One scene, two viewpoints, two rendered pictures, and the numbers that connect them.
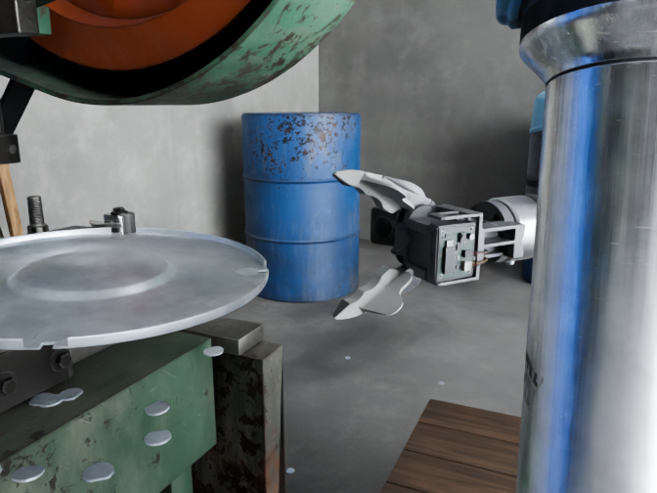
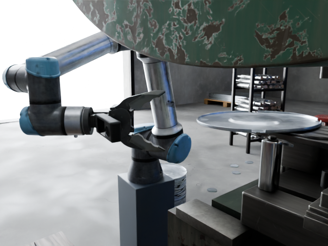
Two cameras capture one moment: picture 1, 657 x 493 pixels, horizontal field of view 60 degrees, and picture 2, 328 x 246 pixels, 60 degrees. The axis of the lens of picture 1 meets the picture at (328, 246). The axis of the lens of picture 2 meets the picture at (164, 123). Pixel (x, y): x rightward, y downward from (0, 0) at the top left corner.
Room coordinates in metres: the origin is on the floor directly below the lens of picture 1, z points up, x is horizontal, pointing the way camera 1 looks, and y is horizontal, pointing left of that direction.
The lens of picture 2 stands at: (1.19, 0.29, 0.92)
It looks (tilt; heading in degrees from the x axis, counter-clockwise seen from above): 12 degrees down; 205
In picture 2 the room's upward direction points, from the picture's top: straight up
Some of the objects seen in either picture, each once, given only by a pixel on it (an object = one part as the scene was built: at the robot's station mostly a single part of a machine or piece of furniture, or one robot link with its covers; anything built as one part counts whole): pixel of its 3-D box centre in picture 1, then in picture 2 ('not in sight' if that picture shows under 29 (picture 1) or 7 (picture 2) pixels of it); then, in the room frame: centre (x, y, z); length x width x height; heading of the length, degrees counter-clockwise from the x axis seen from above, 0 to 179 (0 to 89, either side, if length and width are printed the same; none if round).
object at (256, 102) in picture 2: not in sight; (256, 105); (-2.01, -0.11, 0.47); 0.46 x 0.43 x 0.95; 45
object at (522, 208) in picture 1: (506, 232); (78, 121); (0.65, -0.21, 0.78); 0.08 x 0.05 x 0.08; 26
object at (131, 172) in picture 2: not in sight; (145, 165); (0.19, -0.27, 0.50); 0.15 x 0.15 x 0.10
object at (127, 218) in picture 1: (121, 246); (270, 162); (0.68, 0.25, 0.75); 0.03 x 0.03 x 0.10; 65
